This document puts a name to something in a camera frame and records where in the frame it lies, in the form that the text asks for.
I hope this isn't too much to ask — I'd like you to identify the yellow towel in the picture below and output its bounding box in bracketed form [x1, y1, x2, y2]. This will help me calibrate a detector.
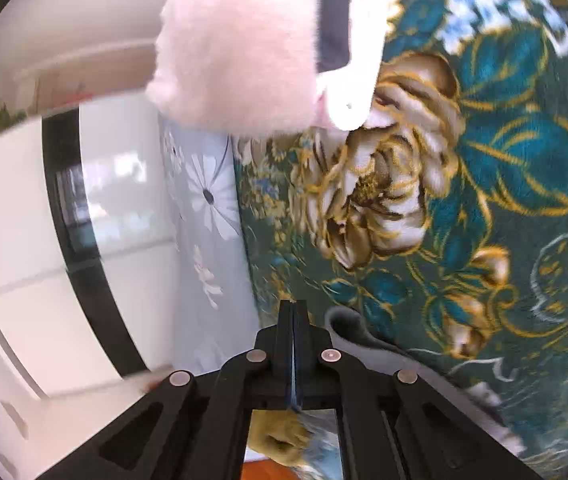
[248, 409, 312, 471]

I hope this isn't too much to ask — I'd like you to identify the white wardrobe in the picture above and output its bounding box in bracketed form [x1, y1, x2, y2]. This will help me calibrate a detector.
[0, 95, 175, 480]

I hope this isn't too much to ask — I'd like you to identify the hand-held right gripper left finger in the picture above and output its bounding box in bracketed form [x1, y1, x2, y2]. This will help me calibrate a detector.
[26, 301, 293, 480]

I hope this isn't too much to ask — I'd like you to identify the black door frame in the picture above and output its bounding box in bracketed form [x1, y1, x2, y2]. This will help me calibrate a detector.
[41, 107, 147, 378]

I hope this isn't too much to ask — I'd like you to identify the floral plush blanket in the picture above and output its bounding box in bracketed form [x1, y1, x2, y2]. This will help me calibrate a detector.
[234, 0, 568, 480]

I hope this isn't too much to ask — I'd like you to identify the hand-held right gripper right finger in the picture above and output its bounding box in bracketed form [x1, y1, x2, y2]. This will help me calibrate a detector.
[292, 301, 545, 480]

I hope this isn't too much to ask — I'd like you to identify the light blue floral bed sheet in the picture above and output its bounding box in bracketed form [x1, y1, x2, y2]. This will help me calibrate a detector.
[158, 115, 265, 376]

